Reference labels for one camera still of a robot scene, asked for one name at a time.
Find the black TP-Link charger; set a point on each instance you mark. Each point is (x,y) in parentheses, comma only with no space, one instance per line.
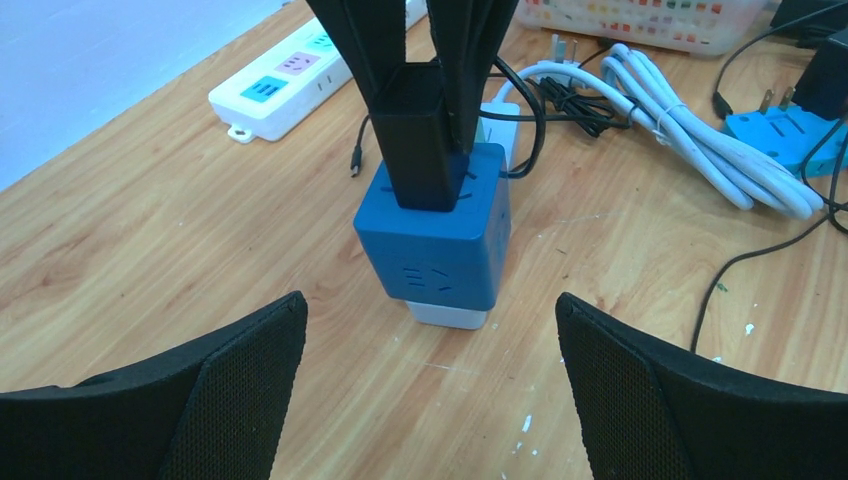
(410,119)

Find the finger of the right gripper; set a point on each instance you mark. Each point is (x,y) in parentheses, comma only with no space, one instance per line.
(370,37)
(467,35)

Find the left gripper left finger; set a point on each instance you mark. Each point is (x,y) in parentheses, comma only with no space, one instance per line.
(211,408)

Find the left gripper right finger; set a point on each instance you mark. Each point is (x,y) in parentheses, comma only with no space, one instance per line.
(649,409)

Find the white power strip blue USB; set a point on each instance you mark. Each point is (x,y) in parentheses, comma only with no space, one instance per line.
(276,91)

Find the white plastic basket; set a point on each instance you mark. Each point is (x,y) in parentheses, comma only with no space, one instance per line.
(700,27)

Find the black charger with cable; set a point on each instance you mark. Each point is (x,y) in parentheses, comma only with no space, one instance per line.
(822,81)

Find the dark blue cube adapter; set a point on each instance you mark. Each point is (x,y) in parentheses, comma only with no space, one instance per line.
(452,259)

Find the small blue charger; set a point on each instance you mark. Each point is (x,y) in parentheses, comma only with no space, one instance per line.
(805,144)

